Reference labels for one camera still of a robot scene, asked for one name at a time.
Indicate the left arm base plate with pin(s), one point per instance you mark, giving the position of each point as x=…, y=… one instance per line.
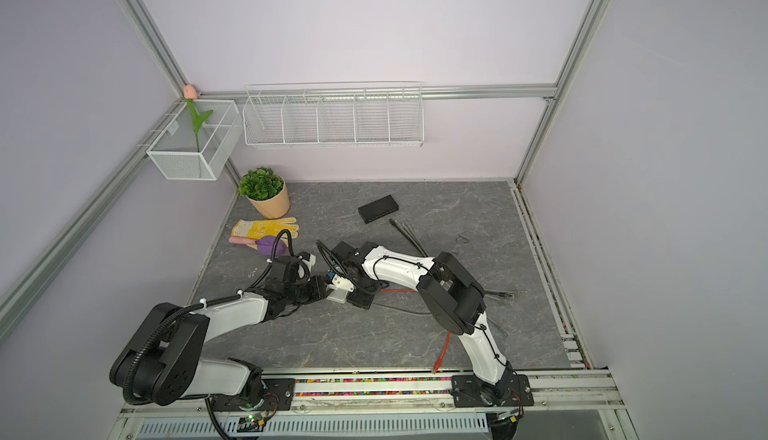
x=267, y=394

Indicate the white network switch box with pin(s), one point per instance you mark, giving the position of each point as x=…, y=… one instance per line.
x=337, y=295

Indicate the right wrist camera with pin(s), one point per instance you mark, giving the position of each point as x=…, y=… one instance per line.
x=338, y=282

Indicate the purple pink trowel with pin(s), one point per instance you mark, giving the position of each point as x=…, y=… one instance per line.
x=263, y=246

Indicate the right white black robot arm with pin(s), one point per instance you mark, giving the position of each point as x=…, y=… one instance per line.
x=453, y=297

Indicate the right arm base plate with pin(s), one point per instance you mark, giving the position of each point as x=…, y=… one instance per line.
x=513, y=390

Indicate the yellow work glove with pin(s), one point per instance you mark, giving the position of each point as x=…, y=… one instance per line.
x=248, y=232

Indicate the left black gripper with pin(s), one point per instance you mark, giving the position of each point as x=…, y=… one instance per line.
x=319, y=288

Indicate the long white wire basket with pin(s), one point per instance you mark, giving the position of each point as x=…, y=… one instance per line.
x=334, y=114

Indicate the pink artificial tulip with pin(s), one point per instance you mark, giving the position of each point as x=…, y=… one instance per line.
x=198, y=117

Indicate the small white wire basket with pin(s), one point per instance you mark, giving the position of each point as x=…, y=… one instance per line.
x=174, y=153

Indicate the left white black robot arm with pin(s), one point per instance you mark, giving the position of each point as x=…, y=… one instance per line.
x=162, y=362

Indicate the green plant in pot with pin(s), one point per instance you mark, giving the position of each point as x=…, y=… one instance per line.
x=266, y=191

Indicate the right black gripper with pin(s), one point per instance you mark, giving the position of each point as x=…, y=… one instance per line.
x=364, y=302

